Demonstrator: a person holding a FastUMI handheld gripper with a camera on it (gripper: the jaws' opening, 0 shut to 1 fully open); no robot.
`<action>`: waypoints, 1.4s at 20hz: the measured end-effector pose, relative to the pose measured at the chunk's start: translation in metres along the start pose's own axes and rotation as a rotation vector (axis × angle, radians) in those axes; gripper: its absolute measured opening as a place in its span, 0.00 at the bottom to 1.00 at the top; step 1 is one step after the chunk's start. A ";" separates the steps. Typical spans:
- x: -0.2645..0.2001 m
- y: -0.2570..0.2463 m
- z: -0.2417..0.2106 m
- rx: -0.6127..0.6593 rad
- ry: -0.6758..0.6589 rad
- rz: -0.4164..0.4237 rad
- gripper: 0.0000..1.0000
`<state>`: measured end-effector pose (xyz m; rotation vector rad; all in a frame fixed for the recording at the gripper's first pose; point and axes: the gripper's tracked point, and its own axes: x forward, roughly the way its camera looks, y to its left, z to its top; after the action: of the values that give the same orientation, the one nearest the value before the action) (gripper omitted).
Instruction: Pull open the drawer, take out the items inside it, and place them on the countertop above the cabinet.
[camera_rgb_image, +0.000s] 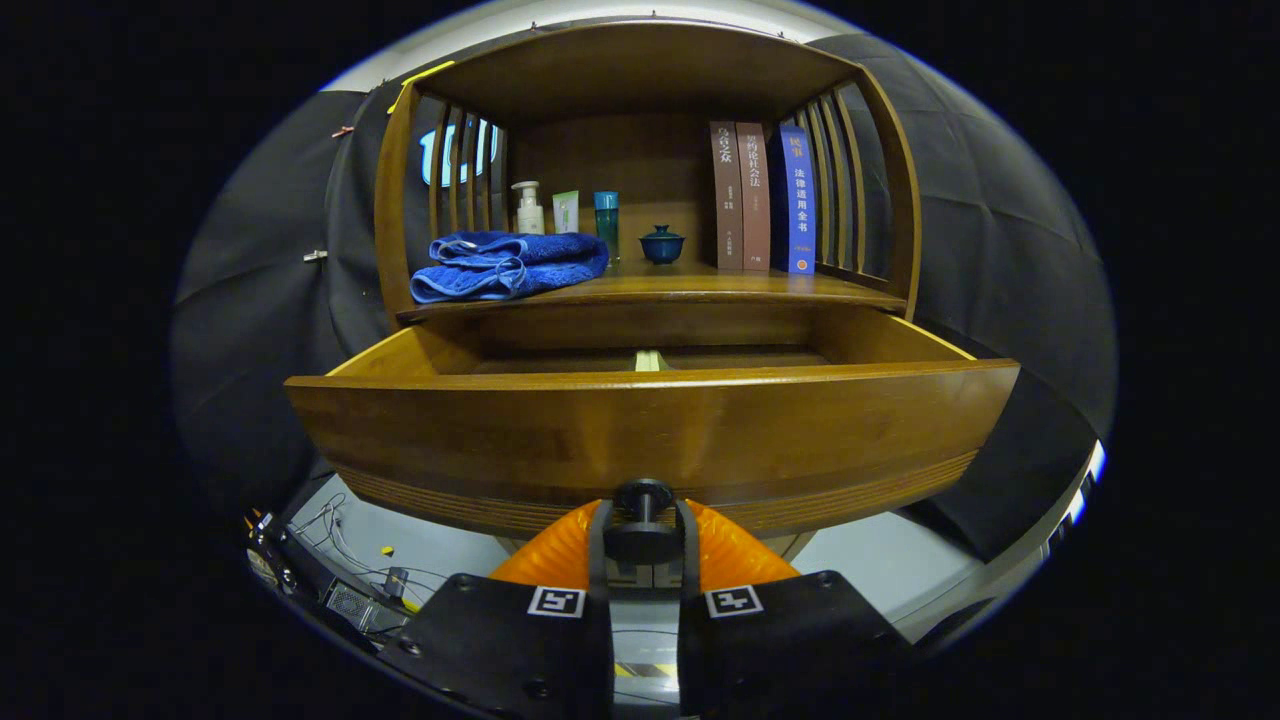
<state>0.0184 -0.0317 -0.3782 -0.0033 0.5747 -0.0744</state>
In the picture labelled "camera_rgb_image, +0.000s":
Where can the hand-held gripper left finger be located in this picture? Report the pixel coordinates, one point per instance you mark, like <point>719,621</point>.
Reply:
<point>598,565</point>

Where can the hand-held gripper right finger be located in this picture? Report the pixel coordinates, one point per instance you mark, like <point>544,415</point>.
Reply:
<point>689,565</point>

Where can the black drawer knob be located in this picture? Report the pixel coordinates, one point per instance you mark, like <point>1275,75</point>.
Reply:
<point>643,540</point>

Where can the wooden drawer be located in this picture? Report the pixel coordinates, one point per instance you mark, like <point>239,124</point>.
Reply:
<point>650,440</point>

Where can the wooden countertop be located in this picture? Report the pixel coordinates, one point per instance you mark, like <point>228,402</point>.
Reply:
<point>680,288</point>

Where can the wooden cabinet with slatted shelf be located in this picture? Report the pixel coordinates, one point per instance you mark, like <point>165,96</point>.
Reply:
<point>640,70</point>

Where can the grey vented electronic box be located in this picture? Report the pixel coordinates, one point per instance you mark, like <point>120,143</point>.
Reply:
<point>350,603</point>

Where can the blue folded towel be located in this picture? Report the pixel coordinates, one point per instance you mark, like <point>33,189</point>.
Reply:
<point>520,265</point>

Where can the blue lidded teacup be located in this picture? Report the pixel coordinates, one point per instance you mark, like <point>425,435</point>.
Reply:
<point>662,247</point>

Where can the teal capped bottle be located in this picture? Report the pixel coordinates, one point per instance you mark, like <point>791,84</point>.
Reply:
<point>606,225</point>

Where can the white green tube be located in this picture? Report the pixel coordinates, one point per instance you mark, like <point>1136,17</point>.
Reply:
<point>566,212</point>

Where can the white pump bottle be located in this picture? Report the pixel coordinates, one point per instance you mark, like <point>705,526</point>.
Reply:
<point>529,215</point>

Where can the reddish brown book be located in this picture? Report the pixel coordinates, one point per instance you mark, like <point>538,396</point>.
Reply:
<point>755,210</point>

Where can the dark brown book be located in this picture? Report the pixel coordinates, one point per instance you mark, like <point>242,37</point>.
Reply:
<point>727,200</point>

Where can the blue book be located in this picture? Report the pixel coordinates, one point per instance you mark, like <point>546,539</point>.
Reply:
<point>800,210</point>

